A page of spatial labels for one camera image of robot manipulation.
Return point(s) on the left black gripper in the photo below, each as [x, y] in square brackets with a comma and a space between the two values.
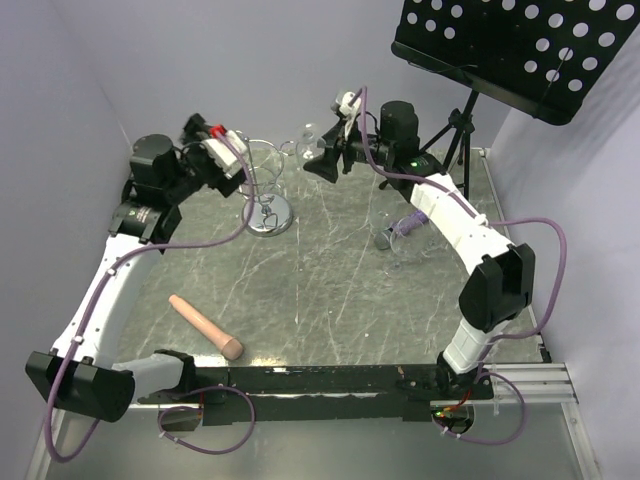
[191, 140]

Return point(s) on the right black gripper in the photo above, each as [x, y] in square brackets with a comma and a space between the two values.
[335, 146]

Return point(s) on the clear wine glass back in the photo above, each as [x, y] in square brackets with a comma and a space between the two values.
[307, 144]

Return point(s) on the clear wine glass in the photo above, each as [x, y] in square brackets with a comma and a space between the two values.
[307, 144]
[382, 218]
[409, 250]

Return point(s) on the clear wine glass front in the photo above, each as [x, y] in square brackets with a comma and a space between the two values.
[382, 218]

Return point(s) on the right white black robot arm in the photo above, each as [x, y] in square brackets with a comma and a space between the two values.
[501, 273]

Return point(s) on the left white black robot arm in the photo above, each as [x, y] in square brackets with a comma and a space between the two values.
[80, 373]

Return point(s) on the chrome wine glass rack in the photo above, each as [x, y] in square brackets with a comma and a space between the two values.
[272, 214]

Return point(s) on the purple glitter microphone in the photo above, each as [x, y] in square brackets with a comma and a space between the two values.
[382, 239]

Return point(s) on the beige pink microphone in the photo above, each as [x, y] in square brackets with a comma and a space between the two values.
[227, 345]

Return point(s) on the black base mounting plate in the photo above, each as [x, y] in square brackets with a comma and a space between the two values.
[340, 392]

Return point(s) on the black perforated music stand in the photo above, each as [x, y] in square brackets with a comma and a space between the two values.
[564, 64]

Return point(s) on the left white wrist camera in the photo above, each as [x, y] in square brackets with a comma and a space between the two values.
[224, 147]

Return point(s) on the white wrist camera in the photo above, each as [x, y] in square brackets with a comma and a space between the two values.
[224, 147]
[347, 106]

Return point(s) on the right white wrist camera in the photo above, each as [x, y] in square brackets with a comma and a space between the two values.
[347, 106]

